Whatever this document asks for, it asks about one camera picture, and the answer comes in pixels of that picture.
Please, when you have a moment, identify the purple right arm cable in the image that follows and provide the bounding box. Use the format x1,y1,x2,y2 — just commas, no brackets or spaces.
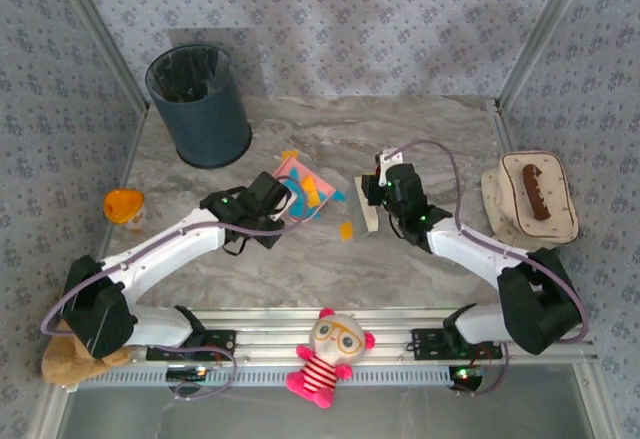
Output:
392,139,591,399

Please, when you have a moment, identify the beige fabric pouch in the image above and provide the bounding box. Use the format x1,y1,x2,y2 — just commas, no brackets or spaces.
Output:
480,151,580,249

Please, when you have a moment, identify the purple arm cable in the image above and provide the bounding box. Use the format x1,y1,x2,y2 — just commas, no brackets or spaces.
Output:
39,176,314,403
392,139,591,399

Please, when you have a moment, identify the wooden hand brush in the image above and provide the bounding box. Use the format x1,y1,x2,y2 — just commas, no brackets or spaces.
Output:
352,174,382,244

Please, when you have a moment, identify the aluminium mounting rail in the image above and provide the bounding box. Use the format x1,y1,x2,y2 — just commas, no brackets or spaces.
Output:
79,306,600,366

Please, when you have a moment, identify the white slotted cable duct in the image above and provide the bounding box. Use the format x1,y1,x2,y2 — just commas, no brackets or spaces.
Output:
79,364,454,390

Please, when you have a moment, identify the brown teddy bear plush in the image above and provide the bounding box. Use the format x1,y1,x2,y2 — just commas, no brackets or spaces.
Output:
40,331,134,388

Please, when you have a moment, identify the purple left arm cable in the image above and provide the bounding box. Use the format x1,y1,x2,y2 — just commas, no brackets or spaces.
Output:
39,176,314,403

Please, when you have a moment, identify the black controller board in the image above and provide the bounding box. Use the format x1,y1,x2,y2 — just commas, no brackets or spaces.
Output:
165,365,209,384
448,365,485,393

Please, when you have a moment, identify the pink striped plush doll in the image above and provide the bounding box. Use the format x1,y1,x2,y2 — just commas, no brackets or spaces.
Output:
285,307,377,409

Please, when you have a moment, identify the pink plastic dustpan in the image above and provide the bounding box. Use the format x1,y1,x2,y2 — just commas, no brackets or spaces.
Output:
272,155,347,224

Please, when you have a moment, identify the dark blue trash bin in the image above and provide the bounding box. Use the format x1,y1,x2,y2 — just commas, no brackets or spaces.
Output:
144,43,253,170

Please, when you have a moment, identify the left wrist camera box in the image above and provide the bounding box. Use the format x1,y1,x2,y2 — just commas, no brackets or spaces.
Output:
271,187,295,224

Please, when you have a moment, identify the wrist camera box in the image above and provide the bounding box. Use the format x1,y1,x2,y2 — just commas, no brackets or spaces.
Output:
374,150,405,186
271,187,295,224

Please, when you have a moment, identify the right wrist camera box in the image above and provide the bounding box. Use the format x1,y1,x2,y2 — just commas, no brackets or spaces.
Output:
374,150,405,186

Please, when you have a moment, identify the orange lidded snack cup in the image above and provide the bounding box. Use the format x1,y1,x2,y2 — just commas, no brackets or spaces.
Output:
103,187,147,233

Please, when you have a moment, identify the brown chocolate eclair toy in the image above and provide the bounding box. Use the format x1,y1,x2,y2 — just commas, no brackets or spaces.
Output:
521,163,551,221

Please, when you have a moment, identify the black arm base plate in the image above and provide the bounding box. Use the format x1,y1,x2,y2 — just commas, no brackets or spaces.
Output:
144,328,238,362
410,327,504,361

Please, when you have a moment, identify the aluminium frame post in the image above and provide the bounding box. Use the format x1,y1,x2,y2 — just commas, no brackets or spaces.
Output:
496,0,597,110
47,0,151,113

